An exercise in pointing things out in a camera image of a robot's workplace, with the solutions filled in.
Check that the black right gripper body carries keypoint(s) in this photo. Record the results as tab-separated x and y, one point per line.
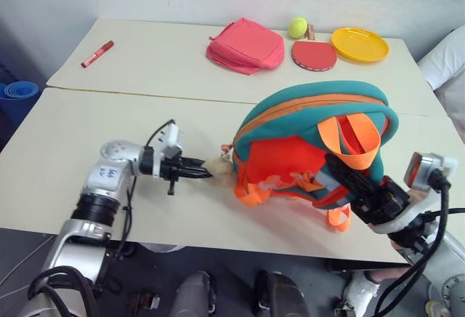
385	200

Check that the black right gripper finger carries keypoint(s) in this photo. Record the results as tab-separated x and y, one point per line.
357	177
348	186

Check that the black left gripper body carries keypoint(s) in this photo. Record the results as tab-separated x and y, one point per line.
170	168

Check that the beige fluffy zipper charm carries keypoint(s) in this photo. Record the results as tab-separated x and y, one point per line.
219	173

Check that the orange and teal backpack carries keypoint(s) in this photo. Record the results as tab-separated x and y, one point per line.
276	128

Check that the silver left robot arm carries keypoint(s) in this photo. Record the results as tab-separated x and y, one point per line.
109	177

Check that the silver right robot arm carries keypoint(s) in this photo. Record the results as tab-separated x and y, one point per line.
447	259

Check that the white sneaker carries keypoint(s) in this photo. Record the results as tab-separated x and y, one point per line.
359	291

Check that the dark rounded grey shape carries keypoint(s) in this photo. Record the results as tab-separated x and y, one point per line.
194	295

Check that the pink fabric bag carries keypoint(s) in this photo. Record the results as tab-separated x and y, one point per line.
247	46

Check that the dark rounded black shape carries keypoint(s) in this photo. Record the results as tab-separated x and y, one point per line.
279	295

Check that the red table tennis paddle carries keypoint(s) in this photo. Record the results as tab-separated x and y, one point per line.
314	53

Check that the yellow plastic plate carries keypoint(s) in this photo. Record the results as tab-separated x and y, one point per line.
359	44

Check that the red marker pen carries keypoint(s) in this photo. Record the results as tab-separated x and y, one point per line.
97	54

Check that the person in white clothes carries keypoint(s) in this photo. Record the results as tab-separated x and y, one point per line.
447	59

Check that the yellow-green tennis ball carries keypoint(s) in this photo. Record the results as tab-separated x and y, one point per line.
298	27

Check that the blue rolled foam mat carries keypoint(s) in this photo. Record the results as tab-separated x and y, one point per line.
18	89

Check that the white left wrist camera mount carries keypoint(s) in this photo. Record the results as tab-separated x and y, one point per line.
170	137

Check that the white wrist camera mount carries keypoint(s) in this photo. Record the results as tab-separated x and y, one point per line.
170	137
425	171

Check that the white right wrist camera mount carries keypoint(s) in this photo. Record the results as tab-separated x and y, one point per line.
425	171

